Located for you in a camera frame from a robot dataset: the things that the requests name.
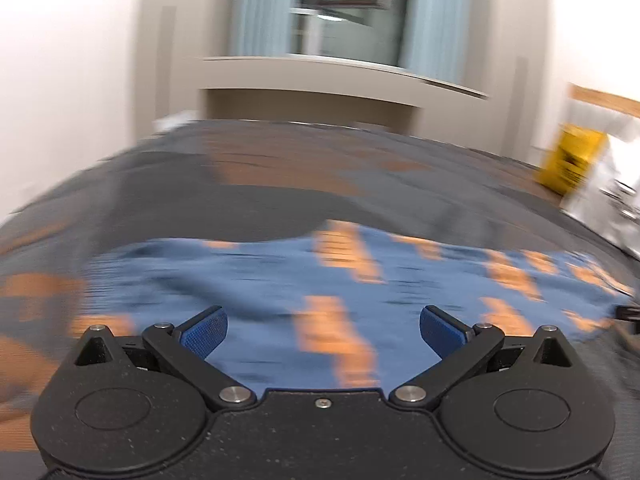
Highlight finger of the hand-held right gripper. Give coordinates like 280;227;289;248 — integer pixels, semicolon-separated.
614;303;640;335

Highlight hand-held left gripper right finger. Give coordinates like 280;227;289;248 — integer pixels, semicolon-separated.
388;304;571;411

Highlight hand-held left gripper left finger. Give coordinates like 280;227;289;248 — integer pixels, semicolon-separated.
74;306;257;411

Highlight blue pants with orange print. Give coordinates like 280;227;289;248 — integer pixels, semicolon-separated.
92;220;636;397

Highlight white plastic bag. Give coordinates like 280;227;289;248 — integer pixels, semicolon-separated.
559;135;640;257

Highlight grey and orange quilted mattress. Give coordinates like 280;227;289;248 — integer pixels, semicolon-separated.
0;119;640;463

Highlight yellow shopping bag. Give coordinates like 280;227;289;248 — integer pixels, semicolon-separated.
536;125;609;195

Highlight white padded headboard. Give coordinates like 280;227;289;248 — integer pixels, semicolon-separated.
566;83;640;142

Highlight white cloth beside bed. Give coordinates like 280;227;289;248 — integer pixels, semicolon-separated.
151;109;202;135

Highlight beige window bench cabinet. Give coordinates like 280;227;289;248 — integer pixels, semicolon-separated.
199;54;490;137

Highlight beige wardrobe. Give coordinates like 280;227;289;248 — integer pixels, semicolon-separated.
464;0;557;162
134;0;242;142

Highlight light blue curtain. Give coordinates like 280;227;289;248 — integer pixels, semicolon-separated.
229;0;307;59
399;0;485;82

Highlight window with dark frame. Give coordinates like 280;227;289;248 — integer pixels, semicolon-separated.
289;0;415;67

